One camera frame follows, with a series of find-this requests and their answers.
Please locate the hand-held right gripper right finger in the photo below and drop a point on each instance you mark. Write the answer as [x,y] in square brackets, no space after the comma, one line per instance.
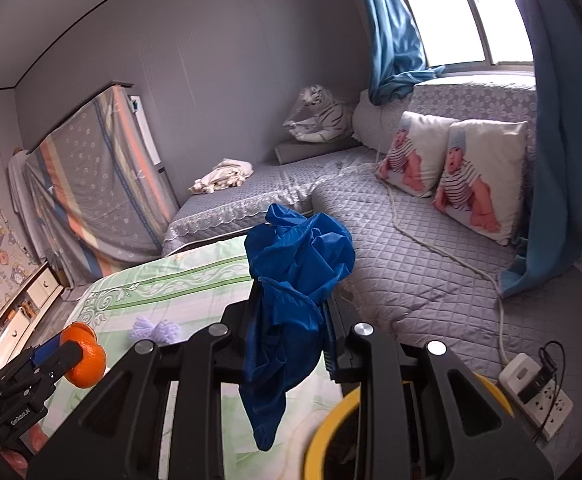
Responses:
[353,355]

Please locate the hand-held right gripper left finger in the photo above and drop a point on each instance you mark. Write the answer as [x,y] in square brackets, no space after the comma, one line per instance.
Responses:
[206,360]

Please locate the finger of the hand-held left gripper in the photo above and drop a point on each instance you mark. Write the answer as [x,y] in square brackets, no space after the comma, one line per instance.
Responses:
[47,352]
[46,372]

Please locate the orange fruit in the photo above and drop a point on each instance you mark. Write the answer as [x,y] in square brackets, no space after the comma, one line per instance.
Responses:
[91,365]

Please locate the yellow trash bin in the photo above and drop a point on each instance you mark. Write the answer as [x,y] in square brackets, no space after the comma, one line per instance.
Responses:
[328,425]

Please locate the blue plastic bag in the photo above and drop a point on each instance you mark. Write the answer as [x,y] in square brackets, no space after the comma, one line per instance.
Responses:
[296,270]

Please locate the purple fluffy pompom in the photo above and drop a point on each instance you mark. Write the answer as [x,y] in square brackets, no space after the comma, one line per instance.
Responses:
[156,331]

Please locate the green floral bedsheet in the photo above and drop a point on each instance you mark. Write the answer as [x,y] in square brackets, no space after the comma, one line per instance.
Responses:
[181,280]

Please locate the mattress with striped cover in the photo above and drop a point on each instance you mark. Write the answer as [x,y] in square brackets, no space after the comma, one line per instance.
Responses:
[96,180]

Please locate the black plug-in charger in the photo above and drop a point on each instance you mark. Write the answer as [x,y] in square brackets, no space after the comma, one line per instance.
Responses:
[533,385]

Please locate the cream crumpled cloth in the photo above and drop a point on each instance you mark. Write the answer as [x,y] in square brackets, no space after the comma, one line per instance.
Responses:
[223,175]

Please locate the white power strip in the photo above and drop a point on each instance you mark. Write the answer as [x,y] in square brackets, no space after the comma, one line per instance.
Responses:
[551,407]

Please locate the baby print cushion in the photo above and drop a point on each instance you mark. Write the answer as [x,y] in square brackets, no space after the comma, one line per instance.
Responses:
[416,155]
[481,180]

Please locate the grey bolster pillow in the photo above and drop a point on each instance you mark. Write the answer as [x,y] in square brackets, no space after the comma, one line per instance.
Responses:
[311,149]

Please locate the pale lace-edged cushion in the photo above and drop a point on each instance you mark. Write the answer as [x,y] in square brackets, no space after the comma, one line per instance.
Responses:
[371,120]

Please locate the white tiger plush toy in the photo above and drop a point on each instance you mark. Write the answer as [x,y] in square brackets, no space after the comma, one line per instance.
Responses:
[326,115]

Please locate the white board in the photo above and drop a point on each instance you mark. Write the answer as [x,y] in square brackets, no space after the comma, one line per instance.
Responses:
[143,125]

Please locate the blue curtain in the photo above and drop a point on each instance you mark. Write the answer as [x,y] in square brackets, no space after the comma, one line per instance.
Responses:
[396,35]
[556,135]

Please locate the window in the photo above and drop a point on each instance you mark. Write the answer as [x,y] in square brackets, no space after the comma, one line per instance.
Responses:
[471,10]

